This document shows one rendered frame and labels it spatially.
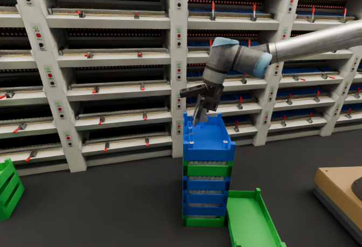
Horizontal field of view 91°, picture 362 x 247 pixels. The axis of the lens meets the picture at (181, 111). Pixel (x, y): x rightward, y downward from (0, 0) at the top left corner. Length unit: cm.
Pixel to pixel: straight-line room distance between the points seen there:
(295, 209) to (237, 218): 34
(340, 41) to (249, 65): 32
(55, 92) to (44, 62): 16
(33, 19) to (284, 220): 157
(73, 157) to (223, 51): 112
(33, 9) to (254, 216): 147
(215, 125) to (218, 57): 42
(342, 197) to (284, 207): 27
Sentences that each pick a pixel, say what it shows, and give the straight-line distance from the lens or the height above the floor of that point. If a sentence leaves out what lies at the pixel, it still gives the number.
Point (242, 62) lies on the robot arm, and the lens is 69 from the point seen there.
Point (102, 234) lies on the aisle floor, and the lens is 108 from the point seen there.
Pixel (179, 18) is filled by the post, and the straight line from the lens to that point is 111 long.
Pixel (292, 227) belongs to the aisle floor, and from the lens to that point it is 117.
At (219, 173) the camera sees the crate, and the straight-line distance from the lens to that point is 79.
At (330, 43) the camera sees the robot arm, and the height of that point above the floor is 84.
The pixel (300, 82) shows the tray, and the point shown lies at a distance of 164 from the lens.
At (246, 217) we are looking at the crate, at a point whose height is 0.
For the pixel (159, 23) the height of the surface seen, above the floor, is 91.
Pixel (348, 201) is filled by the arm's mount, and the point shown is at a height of 13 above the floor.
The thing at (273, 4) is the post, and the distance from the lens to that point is 148.
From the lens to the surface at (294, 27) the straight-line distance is 149.
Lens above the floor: 87
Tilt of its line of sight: 24 degrees down
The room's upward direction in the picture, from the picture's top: straight up
